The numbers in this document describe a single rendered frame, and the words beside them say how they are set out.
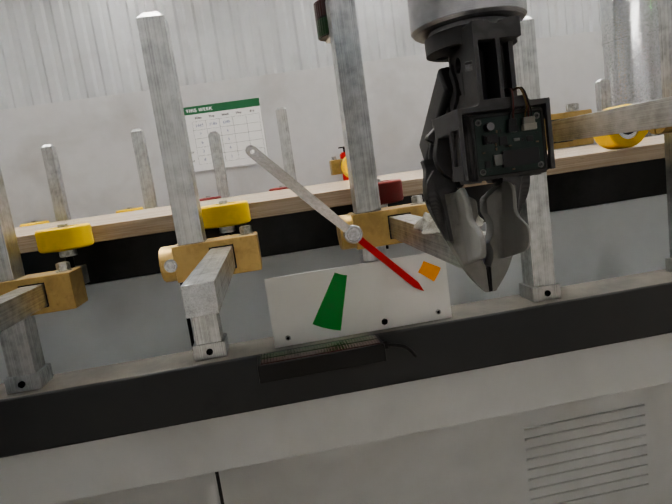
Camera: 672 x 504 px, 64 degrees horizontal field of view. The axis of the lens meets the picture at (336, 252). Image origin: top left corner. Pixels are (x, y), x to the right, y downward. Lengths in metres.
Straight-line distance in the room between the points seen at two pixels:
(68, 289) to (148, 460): 0.27
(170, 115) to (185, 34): 7.62
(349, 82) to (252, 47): 7.43
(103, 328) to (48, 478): 0.26
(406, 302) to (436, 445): 0.43
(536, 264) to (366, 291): 0.26
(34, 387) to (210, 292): 0.42
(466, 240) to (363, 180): 0.33
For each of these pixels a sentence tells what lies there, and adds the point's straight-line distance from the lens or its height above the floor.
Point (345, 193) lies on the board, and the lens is 0.94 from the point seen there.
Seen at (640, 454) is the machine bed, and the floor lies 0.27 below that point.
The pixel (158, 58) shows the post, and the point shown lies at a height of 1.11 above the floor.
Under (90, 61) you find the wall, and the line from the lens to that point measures 8.62.
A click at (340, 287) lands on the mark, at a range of 0.77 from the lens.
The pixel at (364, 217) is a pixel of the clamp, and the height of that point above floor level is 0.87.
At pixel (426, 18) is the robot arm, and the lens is 0.45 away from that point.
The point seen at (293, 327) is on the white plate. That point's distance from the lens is 0.77.
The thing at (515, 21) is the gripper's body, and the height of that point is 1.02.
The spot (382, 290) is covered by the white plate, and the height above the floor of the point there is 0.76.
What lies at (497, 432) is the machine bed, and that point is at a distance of 1.18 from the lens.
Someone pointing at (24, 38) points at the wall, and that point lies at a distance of 8.99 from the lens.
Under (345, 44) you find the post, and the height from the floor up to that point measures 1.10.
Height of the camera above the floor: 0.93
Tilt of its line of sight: 8 degrees down
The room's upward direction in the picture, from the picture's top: 8 degrees counter-clockwise
